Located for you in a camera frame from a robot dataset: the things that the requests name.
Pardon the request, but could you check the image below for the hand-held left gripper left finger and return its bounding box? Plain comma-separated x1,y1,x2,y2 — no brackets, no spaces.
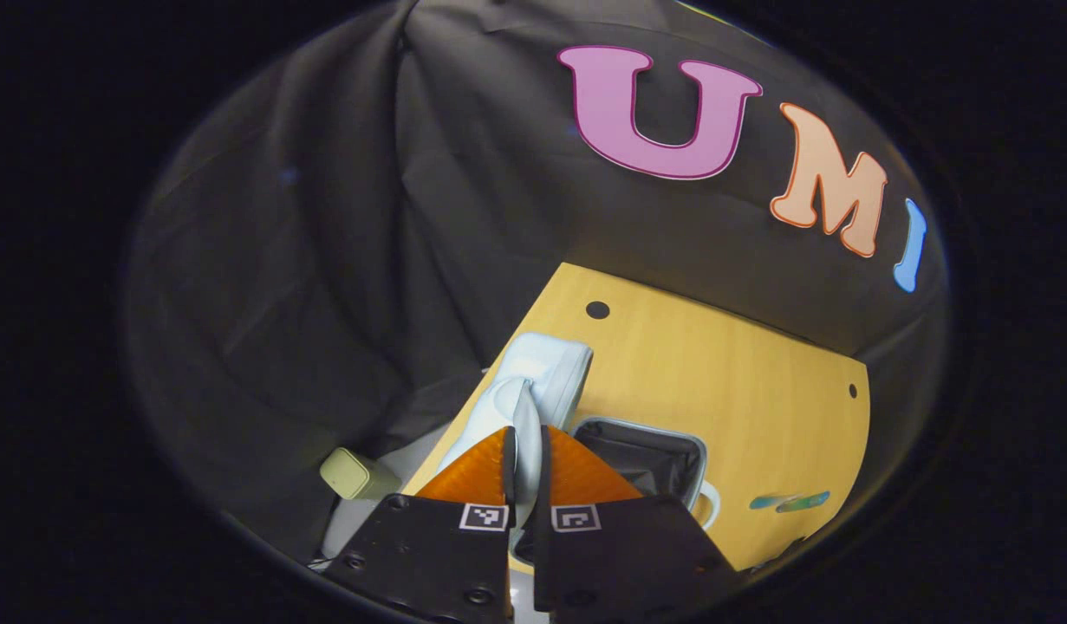
323,425,517,624

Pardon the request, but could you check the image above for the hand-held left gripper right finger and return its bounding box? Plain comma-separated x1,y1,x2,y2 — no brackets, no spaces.
533,424,744,616

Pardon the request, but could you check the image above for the pale green box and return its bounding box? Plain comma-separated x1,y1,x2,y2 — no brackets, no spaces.
319,447,404,502

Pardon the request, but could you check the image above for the black backdrop cloth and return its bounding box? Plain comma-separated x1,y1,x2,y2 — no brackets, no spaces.
121,0,950,564

